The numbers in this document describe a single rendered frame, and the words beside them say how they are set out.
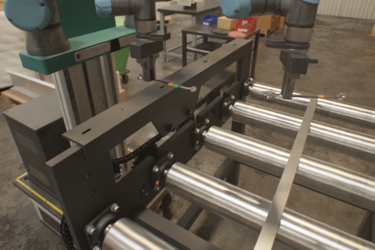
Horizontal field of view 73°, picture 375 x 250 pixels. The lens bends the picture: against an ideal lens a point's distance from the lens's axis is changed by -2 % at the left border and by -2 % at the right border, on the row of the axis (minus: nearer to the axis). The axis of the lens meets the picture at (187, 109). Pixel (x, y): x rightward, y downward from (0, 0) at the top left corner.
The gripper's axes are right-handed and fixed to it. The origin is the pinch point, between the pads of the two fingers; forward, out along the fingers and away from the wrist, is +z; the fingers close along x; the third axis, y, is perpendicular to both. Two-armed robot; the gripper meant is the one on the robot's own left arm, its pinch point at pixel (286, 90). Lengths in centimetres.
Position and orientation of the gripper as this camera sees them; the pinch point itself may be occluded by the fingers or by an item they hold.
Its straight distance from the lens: 88.2
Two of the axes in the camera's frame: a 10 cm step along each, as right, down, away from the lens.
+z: 0.0, 8.7, 4.9
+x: 0.9, -4.9, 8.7
